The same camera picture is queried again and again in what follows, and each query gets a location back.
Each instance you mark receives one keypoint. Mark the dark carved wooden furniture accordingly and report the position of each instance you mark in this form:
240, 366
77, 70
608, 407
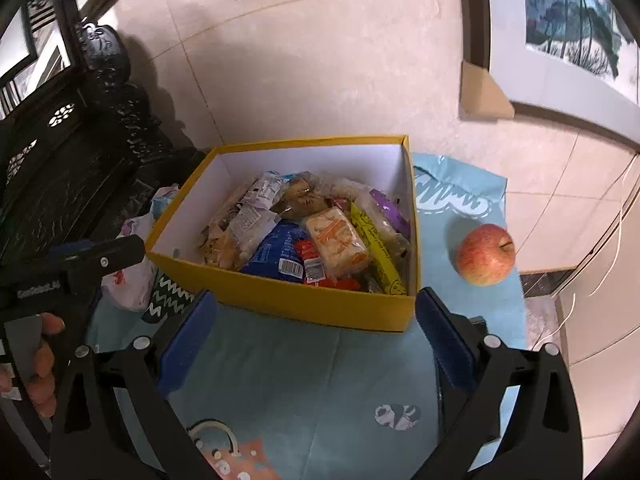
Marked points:
75, 160

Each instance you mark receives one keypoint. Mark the purple snack packet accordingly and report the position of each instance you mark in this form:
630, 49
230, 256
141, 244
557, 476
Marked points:
387, 205

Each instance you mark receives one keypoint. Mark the framed landscape painting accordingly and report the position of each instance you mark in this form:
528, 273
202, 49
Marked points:
565, 25

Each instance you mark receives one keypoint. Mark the pale rice cracker packet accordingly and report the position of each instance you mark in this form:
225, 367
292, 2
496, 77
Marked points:
337, 242

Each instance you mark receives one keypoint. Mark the small silver snack packet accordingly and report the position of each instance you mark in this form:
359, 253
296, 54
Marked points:
266, 189

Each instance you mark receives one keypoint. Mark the blue snack packet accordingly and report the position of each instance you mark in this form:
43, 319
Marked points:
272, 250

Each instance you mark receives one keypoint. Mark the red snack packet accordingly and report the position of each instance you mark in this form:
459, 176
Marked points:
310, 262

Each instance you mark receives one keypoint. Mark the cardboard corner protector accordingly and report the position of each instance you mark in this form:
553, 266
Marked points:
482, 95

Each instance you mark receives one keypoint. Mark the floral plastic bag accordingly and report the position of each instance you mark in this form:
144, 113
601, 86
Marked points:
132, 280

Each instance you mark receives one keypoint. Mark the long yellow snack packet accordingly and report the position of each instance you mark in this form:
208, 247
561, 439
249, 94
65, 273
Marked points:
377, 250

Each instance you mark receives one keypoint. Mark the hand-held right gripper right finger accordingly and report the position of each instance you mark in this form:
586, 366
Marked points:
447, 340

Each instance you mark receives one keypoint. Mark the red apple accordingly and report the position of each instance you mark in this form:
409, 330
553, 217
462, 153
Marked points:
485, 255

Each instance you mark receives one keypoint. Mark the clear round biscuit packet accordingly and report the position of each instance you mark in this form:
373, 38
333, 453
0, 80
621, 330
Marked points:
240, 235

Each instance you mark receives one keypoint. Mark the light blue printed tablecloth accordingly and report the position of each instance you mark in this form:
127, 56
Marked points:
310, 385

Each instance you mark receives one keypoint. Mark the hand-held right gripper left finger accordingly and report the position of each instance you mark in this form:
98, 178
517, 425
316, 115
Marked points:
190, 340

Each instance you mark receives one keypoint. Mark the clear brown snack packet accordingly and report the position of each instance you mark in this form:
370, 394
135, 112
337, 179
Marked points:
305, 197

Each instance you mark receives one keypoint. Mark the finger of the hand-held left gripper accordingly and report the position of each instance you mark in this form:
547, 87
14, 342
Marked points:
75, 249
110, 257

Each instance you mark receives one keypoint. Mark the person's left hand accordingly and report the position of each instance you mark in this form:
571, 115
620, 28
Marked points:
46, 360

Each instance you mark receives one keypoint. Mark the yellow cardboard box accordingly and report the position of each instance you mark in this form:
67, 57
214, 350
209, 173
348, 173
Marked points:
310, 302

